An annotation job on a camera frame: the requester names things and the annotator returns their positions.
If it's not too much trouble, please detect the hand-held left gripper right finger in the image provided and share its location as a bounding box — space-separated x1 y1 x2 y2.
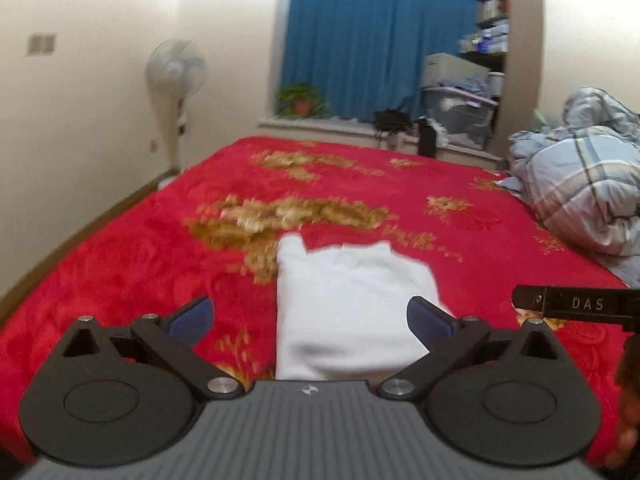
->
377 296 564 401

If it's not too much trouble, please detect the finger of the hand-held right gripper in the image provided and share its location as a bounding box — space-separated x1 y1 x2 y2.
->
512 285 548 319

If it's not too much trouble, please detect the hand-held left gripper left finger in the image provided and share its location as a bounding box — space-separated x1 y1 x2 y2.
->
59 296 247 401

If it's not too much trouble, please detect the white small garment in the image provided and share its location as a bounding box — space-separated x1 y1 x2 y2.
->
274 234 456 382

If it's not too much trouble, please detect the folded clothes pile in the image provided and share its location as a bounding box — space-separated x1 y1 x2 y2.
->
460 19 510 55

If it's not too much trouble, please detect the person's right hand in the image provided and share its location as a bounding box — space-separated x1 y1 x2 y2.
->
604 334 640 470

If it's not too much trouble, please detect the red floral blanket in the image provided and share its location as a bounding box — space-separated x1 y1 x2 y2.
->
0 136 632 467

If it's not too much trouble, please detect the plaid blue grey quilt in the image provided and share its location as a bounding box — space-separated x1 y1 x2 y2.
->
499 86 640 289

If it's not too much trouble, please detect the small black container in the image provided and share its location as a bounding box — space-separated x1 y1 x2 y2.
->
417 118 439 157

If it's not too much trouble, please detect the clear plastic storage box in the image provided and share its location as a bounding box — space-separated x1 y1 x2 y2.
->
421 85 500 152

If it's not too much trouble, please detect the black bag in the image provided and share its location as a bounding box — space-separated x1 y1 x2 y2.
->
373 108 414 137

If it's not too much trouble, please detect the beige wardrobe shelf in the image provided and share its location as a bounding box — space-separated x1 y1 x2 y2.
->
459 0 547 159

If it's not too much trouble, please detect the potted green plant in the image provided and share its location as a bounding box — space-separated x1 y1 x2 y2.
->
276 83 329 119

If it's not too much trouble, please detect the white box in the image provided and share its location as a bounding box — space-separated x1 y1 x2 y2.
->
423 52 489 92

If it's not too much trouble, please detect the white standing fan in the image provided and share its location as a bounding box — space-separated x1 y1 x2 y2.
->
144 38 209 172

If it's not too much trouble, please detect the blue curtain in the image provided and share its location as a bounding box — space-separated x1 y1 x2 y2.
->
279 0 484 122

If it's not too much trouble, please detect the wall switch panel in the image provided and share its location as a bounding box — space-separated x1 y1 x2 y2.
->
27 32 58 56

